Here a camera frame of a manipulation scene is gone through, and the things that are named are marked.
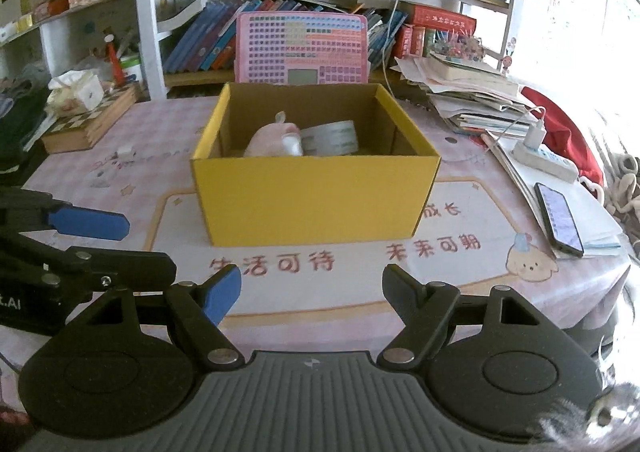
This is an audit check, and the white usb charger cube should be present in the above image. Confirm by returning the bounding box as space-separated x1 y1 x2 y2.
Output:
116 145 136 161

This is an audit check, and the wooden chess board box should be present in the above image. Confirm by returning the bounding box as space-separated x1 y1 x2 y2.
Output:
41 82 141 155

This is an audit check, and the pink plush pig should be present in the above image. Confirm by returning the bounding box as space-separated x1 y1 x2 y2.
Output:
243 112 300 157

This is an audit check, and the green white jar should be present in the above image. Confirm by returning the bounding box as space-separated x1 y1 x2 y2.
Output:
120 54 144 84

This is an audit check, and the red figurine pen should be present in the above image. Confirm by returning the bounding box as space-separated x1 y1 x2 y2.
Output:
104 34 126 86

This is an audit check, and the pink checkered tablecloth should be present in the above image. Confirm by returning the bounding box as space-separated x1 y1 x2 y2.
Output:
26 89 632 354

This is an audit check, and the red box of books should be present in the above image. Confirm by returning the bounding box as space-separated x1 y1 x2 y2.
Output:
393 3 476 58

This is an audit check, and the white tube bottle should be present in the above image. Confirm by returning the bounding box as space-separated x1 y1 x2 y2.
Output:
281 132 304 157

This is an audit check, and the tissue pack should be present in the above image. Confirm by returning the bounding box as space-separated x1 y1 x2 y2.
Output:
46 70 104 118

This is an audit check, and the yellow cardboard box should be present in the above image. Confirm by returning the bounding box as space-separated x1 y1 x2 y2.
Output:
191 83 440 247

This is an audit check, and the black smartphone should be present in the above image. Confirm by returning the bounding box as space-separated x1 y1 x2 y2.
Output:
534 182 585 258

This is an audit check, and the white charger plug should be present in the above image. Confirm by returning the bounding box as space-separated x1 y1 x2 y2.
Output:
523 106 547 151

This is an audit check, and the white power strip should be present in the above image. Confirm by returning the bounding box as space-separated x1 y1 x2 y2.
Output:
512 142 579 183

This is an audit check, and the pink keyboard learning tablet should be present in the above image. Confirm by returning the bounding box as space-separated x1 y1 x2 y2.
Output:
234 11 369 86

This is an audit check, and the pile of clothes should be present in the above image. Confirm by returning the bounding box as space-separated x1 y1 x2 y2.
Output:
1 79 49 171

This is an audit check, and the grey tape roll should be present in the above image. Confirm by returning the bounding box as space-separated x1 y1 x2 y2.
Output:
300 120 359 156

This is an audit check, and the stack of papers and books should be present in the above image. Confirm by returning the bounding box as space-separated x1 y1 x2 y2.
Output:
394 53 537 138

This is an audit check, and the row of blue books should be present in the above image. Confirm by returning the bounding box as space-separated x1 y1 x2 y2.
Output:
162 0 281 75

